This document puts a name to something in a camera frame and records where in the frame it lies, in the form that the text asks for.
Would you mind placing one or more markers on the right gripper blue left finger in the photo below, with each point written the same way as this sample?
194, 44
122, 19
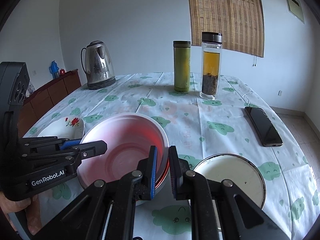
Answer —
148, 167

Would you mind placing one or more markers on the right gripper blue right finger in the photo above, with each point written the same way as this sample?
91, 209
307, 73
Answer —
181, 184

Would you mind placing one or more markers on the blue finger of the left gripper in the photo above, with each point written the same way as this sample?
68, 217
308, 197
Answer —
92, 149
70, 143

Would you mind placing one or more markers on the red flower white plate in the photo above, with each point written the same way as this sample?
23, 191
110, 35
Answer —
70, 127

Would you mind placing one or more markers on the stainless steel bowl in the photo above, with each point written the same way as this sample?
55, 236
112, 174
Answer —
145, 194

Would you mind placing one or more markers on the white enamel bowl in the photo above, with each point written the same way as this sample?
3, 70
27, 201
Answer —
237, 169

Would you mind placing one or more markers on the person's left hand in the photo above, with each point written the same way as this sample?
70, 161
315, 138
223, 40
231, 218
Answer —
30, 205

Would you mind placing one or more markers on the wooden sideboard cabinet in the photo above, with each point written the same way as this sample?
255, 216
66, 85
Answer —
45, 98

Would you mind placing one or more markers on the cloud print tablecloth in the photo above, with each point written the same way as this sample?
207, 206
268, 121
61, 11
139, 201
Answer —
200, 128

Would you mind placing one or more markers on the red apple ornament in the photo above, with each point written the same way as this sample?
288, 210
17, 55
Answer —
62, 72

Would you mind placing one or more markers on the blue thermos jug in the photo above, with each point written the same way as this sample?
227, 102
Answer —
54, 70

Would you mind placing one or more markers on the stainless electric kettle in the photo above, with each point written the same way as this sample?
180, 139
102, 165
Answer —
97, 65

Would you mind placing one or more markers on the black smartphone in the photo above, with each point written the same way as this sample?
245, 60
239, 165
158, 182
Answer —
267, 133

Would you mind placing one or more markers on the glass tea bottle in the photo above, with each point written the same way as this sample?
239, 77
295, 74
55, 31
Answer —
211, 59

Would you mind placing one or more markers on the green thermos bottle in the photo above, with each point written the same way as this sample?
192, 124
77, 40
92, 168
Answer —
181, 65

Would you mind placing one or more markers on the bamboo window blind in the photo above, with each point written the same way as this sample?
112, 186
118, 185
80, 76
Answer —
241, 23

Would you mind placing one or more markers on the wall electrical panel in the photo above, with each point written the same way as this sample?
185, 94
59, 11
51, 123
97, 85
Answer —
295, 8

